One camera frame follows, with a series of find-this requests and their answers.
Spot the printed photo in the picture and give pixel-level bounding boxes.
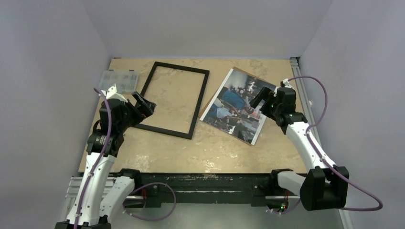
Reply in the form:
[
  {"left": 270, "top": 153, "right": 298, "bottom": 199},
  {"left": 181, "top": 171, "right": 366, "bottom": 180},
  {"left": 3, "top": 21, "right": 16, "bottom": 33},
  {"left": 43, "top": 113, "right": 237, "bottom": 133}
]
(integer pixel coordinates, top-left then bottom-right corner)
[{"left": 201, "top": 68, "right": 277, "bottom": 146}]

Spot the black wooden picture frame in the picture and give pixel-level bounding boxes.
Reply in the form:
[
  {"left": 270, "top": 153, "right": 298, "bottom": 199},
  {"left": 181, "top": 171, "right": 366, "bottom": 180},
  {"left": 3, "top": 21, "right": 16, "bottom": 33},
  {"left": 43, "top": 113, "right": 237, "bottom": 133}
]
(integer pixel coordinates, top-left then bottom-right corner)
[{"left": 135, "top": 62, "right": 210, "bottom": 140}]

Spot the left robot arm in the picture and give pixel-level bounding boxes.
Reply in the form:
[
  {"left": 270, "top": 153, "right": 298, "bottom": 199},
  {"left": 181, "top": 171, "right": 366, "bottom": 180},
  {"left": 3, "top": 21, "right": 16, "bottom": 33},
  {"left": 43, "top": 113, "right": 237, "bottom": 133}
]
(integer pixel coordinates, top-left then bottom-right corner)
[{"left": 55, "top": 92, "right": 156, "bottom": 229}]

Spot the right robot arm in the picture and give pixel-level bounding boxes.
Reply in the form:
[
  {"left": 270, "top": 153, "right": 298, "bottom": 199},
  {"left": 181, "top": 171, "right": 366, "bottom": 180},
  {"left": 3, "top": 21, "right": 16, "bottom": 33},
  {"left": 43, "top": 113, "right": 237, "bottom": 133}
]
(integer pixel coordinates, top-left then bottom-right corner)
[{"left": 250, "top": 87, "right": 349, "bottom": 211}]

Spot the clear plastic organizer box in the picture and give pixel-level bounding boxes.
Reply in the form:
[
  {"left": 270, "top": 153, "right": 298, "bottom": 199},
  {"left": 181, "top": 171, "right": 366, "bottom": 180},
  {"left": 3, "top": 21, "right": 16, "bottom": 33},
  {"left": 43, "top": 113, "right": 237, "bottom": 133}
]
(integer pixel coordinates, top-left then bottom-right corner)
[{"left": 98, "top": 70, "right": 139, "bottom": 94}]

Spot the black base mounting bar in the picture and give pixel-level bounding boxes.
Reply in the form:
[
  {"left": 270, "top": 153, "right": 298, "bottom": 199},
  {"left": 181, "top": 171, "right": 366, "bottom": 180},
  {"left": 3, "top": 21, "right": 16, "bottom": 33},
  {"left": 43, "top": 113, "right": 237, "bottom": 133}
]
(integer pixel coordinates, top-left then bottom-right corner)
[{"left": 124, "top": 172, "right": 299, "bottom": 208}]

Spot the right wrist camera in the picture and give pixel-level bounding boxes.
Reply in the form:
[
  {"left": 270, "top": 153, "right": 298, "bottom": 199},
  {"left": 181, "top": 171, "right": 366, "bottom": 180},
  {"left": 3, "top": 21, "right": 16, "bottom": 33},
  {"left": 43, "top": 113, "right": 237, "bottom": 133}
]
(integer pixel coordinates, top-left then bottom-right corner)
[{"left": 280, "top": 78, "right": 294, "bottom": 89}]

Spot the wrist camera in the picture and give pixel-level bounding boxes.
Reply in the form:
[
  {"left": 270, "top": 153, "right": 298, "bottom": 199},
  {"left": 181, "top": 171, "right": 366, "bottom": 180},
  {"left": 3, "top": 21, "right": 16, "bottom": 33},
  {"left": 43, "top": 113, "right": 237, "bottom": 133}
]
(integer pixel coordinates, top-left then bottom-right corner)
[
  {"left": 106, "top": 84, "right": 128, "bottom": 103},
  {"left": 280, "top": 78, "right": 294, "bottom": 89}
]

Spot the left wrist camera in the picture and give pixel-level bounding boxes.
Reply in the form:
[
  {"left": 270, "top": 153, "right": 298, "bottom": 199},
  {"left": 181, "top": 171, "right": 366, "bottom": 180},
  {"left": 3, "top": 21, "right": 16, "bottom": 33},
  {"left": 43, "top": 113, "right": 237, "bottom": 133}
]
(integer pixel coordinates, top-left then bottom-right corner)
[{"left": 106, "top": 84, "right": 128, "bottom": 103}]

